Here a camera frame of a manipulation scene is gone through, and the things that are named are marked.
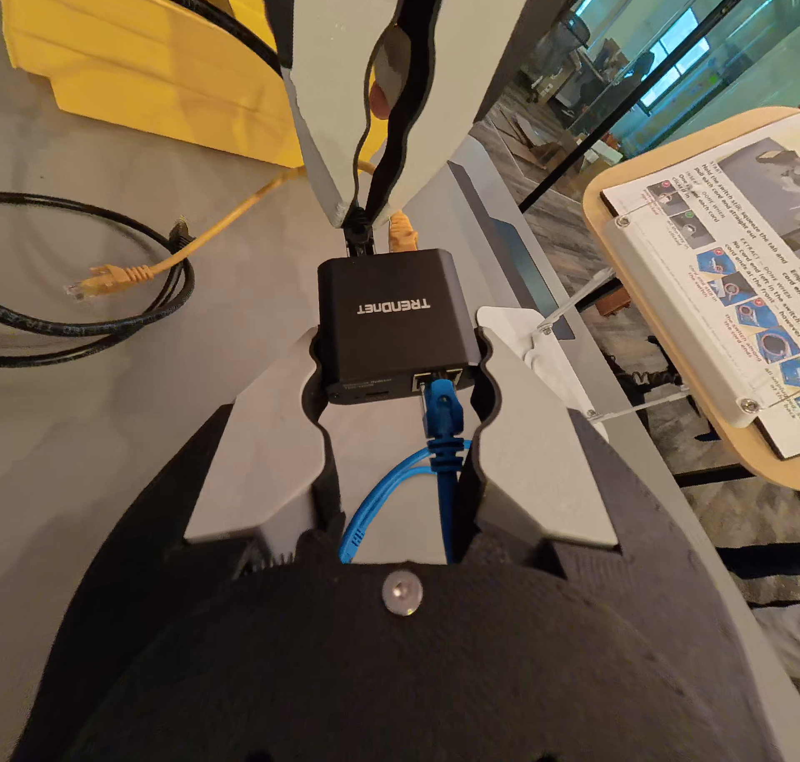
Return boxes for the black stanchion pole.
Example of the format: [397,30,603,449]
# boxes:
[517,0,785,213]

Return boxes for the black network switch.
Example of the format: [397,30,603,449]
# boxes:
[315,248,485,407]

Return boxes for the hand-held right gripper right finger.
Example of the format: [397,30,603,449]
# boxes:
[459,326,621,564]

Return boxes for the clear acrylic stand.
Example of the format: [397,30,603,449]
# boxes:
[531,268,688,422]

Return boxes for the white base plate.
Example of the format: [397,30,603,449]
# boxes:
[476,306,610,444]

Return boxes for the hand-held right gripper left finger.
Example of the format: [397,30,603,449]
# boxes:
[184,326,346,560]

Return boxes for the yellow plastic bin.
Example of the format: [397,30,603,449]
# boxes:
[0,0,388,169]

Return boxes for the blue ethernet cable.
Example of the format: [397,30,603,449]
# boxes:
[339,377,473,566]

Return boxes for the yellow ethernet cable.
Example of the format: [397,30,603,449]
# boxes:
[62,162,418,303]

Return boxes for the wooden board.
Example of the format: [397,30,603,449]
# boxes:
[582,107,800,491]

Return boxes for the black ethernet cable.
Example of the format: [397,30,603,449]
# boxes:
[0,0,379,369]

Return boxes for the grey mesh chair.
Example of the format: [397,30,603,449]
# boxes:
[531,12,593,107]

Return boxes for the printed instruction sheet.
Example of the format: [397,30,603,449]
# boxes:
[601,126,800,460]

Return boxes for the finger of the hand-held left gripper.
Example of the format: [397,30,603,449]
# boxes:
[364,0,542,224]
[280,0,408,228]

